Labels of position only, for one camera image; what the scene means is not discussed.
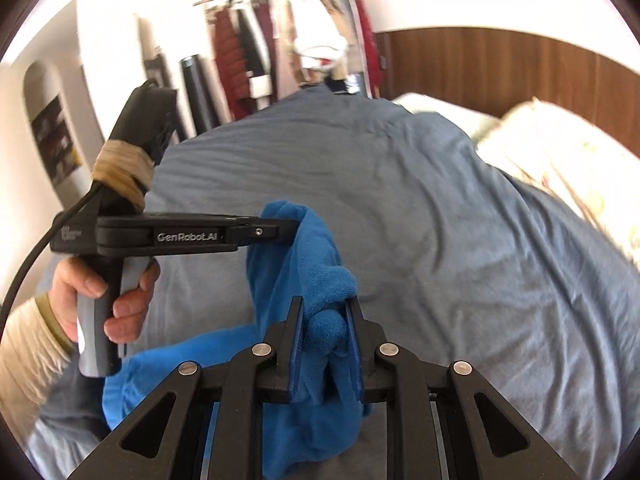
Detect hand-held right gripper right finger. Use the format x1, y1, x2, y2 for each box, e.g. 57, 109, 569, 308
345, 297, 578, 480

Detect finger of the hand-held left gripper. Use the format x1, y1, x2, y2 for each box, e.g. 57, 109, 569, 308
235, 210, 307, 250

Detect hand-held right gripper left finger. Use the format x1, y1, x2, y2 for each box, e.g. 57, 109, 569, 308
67, 296, 306, 480

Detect blue pants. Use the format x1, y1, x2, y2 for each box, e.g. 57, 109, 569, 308
102, 200, 373, 480

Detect person's left forearm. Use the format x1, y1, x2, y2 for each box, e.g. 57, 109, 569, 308
0, 292, 81, 441

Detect person's left hand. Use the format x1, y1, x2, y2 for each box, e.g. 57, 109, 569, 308
52, 257, 162, 343

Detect grey-blue bed blanket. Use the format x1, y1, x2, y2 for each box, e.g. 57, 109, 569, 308
27, 85, 638, 480

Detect black rolled mat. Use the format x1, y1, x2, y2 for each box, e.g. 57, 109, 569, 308
180, 55, 221, 133

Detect grey rolled mat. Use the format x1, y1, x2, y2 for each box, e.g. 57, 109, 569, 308
144, 55, 191, 141

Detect pink hanging garment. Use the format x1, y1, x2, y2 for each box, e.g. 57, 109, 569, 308
272, 0, 301, 96

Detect black hanging garment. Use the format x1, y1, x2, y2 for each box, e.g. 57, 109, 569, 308
235, 7, 273, 81

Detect white bed sheet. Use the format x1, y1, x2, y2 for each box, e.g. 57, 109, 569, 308
392, 92, 501, 141

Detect white hanging garment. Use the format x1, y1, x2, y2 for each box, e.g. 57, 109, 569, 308
290, 0, 351, 61

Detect red hanging garment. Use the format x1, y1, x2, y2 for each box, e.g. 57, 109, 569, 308
355, 0, 381, 98

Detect cream floral pillow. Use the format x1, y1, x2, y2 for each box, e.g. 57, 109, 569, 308
475, 100, 640, 266

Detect black cable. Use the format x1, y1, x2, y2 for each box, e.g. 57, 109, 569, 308
0, 220, 63, 321

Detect wall poster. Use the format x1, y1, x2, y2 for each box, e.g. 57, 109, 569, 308
31, 95, 83, 186

